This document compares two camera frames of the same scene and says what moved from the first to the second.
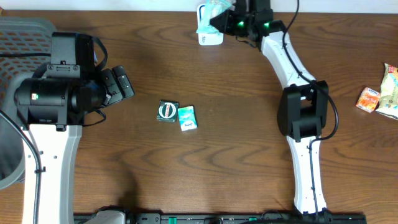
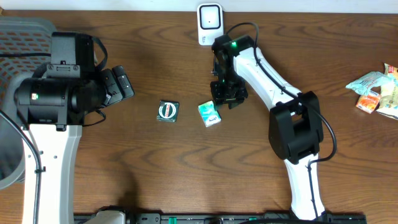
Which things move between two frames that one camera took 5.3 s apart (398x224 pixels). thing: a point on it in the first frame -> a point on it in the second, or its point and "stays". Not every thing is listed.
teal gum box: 188,119 -> 209,114
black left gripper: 115,94 stays
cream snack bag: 388,96 stays
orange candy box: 368,100 stays
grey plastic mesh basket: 25,45 stays
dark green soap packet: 167,111 stays
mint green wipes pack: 212,9 -> 363,84
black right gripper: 222,25 -> 219,99
